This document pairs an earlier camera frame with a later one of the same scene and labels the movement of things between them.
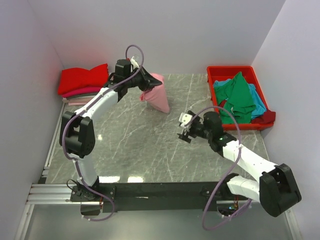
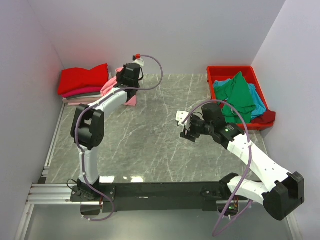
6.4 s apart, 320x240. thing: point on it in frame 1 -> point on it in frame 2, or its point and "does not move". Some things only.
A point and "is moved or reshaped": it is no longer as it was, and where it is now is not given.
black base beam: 159,196 does not move
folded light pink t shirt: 77,103 does not move
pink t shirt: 157,96 is moved or reshaped
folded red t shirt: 74,78 does not move
